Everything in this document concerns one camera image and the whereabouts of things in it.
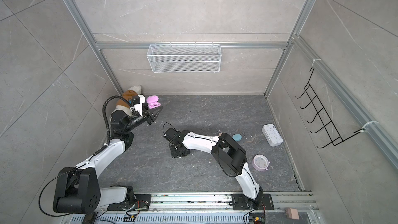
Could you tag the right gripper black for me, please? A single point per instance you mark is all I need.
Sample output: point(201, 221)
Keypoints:
point(174, 153)

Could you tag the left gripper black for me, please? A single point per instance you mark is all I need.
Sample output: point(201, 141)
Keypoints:
point(147, 116)

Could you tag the purple earbud charging case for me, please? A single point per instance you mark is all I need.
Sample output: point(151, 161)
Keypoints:
point(153, 101)

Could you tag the blue earbud charging case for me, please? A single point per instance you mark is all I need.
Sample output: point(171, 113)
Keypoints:
point(237, 137)

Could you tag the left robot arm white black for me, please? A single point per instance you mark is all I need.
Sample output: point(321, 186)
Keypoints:
point(77, 188)

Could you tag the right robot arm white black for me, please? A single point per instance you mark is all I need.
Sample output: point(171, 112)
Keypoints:
point(230, 156)

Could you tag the teddy bear with brown hoodie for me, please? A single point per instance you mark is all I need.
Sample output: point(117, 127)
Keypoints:
point(130, 95)

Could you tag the white power strip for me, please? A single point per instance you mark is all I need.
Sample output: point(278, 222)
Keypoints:
point(272, 135)

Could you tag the white wire mesh basket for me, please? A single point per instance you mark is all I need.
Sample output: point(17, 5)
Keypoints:
point(184, 58)

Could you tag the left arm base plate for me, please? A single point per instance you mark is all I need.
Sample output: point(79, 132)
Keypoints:
point(136, 203)

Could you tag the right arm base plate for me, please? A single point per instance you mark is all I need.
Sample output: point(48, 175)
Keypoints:
point(239, 202)

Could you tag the pink box on rail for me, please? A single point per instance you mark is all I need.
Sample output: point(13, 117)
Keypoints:
point(292, 213)

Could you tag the black wire hook rack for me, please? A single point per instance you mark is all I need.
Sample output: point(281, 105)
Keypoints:
point(322, 115)

